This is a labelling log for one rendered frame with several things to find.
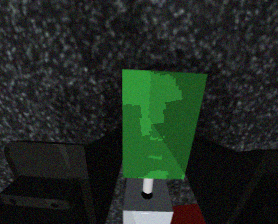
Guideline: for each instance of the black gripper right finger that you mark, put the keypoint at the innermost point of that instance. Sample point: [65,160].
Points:
[223,180]

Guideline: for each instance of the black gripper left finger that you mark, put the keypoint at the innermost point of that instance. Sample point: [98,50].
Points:
[95,166]

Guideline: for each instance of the red tray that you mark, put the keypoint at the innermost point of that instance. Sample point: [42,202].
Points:
[187,214]

